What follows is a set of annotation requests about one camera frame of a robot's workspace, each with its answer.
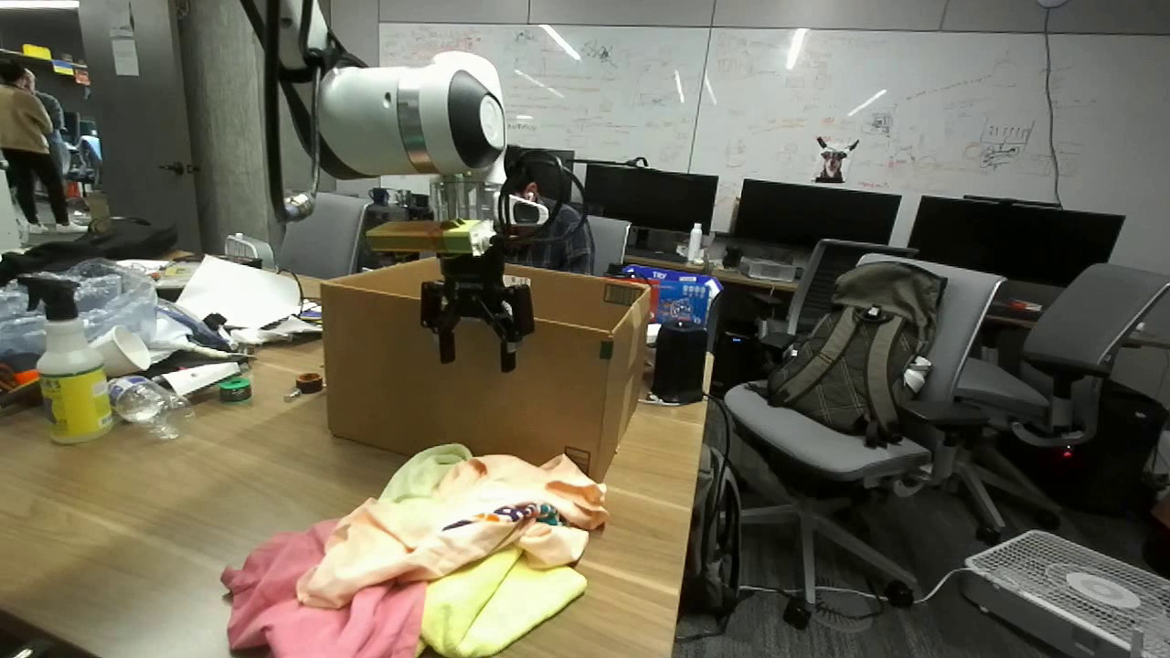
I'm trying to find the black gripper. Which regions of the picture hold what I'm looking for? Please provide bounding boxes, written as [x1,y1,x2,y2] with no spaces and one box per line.
[417,247,537,376]

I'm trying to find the peach printed shirt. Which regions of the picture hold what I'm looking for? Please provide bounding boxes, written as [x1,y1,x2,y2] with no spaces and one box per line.
[295,441,611,615]

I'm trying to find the brown cardboard box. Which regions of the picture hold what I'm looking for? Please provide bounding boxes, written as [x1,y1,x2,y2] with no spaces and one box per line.
[321,250,655,482]

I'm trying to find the seated person in plaid shirt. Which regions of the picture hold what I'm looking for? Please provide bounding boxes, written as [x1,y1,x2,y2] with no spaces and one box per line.
[501,142,605,278]

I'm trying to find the large grey padded chair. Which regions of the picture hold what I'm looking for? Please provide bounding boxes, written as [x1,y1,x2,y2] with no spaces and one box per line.
[270,190,372,281]

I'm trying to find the black bin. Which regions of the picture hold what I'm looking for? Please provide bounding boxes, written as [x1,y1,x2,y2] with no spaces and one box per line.
[646,317,713,406]

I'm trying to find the blue snack package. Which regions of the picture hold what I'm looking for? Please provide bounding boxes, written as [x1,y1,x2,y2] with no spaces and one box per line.
[623,259,724,331]

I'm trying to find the small white desk bottle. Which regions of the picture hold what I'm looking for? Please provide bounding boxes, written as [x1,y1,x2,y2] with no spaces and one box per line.
[679,219,713,269]

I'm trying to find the white paper sheets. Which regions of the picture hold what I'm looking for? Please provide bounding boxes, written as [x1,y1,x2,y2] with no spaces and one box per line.
[174,250,311,335]

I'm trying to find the yellow-green cloth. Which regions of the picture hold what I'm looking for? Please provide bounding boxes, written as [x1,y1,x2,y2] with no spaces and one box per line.
[386,438,593,658]

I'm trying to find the white folded paper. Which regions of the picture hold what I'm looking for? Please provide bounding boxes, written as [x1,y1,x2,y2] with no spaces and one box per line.
[155,354,245,400]

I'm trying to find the pink cloth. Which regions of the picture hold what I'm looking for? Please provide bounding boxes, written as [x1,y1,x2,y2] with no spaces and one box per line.
[221,519,432,658]

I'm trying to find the clear plastic bottle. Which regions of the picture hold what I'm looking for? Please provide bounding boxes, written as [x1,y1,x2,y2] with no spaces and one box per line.
[105,374,198,441]

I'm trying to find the grey office chair with backpack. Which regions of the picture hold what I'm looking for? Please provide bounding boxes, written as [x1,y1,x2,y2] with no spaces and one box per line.
[713,247,1017,633]

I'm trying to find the clear plastic bag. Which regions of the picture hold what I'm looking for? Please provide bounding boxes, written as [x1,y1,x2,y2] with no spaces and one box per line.
[0,255,167,374]

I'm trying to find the olive grey backpack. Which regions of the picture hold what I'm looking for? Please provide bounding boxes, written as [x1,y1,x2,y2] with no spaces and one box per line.
[765,255,952,449]

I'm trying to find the small animal figure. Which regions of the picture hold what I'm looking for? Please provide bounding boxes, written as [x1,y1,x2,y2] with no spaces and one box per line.
[812,132,863,186]

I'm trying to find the spray bottle with yellow label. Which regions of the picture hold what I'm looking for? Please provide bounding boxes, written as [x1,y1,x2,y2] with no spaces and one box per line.
[18,269,116,445]

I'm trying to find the standing person in tan top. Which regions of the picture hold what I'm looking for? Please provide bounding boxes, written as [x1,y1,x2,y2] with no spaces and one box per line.
[0,59,77,230]

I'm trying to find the dark mesh office chair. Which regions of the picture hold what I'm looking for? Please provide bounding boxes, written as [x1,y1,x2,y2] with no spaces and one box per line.
[946,259,1170,542]

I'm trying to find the white flat floor device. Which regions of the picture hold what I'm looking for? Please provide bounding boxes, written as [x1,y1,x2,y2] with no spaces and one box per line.
[957,525,1170,658]

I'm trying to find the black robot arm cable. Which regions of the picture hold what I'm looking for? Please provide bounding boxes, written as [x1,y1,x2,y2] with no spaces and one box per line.
[239,0,369,226]

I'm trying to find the black cable loop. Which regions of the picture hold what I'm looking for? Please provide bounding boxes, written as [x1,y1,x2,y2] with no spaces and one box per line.
[689,413,750,621]

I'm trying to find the black wall cable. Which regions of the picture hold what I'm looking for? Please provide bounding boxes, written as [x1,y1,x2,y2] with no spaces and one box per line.
[1038,0,1068,209]

